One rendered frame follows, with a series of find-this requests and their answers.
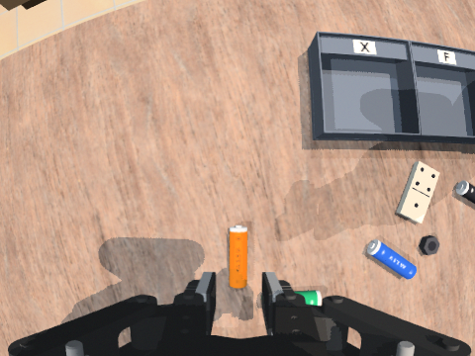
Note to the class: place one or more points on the orange aa battery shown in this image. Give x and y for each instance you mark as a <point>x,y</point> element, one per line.
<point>238,256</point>

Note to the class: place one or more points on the dark grey hex nut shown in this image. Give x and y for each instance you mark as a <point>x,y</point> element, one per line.
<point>429,245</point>

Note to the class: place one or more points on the grey rack of bins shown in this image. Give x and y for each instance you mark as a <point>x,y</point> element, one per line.
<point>379,93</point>

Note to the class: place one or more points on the green aa battery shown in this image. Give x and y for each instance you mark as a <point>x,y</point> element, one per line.
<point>312,297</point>

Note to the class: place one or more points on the black aa battery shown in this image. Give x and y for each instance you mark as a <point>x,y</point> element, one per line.
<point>466,190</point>

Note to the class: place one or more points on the cream domino tile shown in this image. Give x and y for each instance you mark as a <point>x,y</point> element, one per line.
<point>418,192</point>

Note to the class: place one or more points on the blue aa battery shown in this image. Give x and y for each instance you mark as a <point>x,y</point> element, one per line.
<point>391,259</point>

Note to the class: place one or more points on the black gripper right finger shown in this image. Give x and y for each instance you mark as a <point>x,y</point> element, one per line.
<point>307,330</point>

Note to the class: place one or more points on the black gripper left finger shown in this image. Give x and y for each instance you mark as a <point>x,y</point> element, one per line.
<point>97,333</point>

